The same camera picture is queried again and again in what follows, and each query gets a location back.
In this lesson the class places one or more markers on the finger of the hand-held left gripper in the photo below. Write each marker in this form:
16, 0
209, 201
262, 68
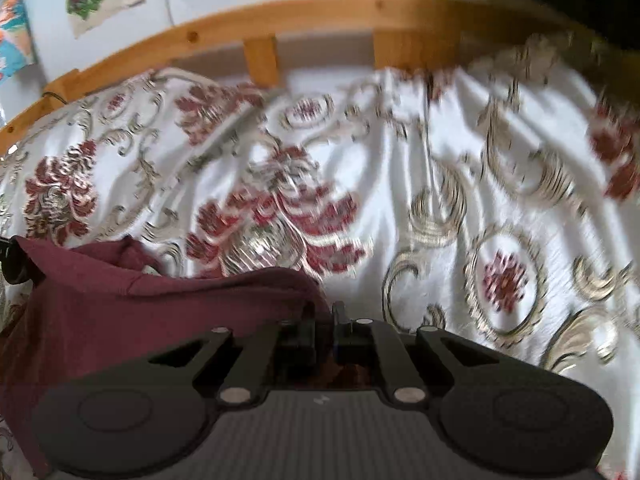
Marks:
15, 265

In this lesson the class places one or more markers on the white floral bedspread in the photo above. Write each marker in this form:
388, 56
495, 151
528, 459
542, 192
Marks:
400, 160

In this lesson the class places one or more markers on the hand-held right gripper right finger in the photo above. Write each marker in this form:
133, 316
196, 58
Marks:
345, 343

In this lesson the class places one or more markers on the maroon long-sleeved shirt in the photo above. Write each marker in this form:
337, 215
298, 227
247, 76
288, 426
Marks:
125, 310

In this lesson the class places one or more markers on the wooden bed frame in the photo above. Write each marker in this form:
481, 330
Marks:
325, 15

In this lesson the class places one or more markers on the small curled cartoon poster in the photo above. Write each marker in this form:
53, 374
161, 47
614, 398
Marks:
15, 35

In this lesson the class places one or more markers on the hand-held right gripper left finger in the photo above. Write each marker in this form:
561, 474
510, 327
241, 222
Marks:
305, 341

